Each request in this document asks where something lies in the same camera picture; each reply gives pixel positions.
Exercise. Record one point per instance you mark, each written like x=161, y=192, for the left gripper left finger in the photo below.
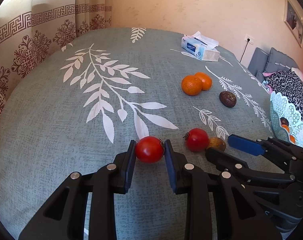
x=114, y=178

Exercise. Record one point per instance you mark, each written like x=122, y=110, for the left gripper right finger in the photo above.
x=187, y=178

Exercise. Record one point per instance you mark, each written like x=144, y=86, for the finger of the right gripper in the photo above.
x=241, y=167
x=272, y=147

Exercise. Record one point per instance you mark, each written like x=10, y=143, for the brown kiwi fruit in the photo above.
x=217, y=143

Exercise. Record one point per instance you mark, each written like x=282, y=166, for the dark avocado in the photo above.
x=284, y=121
x=228, y=99

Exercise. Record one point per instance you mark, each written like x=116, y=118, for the red tomato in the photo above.
x=149, y=149
x=196, y=140

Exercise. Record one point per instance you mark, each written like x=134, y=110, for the orange tangerine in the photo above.
x=191, y=85
x=206, y=80

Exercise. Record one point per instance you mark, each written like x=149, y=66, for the light blue lattice fruit basket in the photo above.
x=281, y=108

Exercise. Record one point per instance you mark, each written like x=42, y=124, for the leopard print blanket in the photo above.
x=288, y=84

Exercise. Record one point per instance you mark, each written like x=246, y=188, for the grey upholstered bed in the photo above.
x=271, y=62

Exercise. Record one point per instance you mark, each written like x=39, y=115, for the grey-green leaf tablecloth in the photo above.
x=83, y=105

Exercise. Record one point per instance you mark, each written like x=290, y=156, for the white tissue box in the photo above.
x=200, y=46

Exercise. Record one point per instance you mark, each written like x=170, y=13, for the beige patterned curtain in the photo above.
x=32, y=30

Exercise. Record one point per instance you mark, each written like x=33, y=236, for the white wall socket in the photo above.
x=249, y=39

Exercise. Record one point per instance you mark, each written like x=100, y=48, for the framed wall photo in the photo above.
x=294, y=22

